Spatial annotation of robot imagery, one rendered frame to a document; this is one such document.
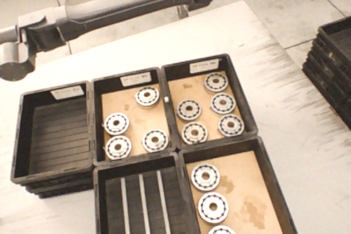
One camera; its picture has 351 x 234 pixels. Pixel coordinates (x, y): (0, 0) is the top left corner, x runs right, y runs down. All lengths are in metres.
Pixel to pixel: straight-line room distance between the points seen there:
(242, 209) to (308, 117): 0.58
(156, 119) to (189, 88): 0.21
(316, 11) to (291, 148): 1.95
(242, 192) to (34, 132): 0.88
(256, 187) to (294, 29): 1.97
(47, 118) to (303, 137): 1.11
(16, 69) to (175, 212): 0.70
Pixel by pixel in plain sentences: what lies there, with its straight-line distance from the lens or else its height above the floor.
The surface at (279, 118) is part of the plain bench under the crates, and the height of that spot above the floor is 0.70.
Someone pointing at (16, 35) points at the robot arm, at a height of 1.48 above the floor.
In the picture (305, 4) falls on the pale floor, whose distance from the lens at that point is 3.16.
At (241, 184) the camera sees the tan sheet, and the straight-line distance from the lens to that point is 1.12.
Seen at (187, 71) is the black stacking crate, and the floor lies 0.87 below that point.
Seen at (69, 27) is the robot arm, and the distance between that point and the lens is 0.70.
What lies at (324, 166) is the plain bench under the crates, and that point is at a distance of 1.37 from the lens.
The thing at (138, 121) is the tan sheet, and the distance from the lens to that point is 1.24.
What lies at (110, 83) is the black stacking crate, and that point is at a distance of 1.30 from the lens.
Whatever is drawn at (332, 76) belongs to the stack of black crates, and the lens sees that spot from 2.05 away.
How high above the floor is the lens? 1.89
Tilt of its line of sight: 57 degrees down
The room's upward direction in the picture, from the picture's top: 9 degrees counter-clockwise
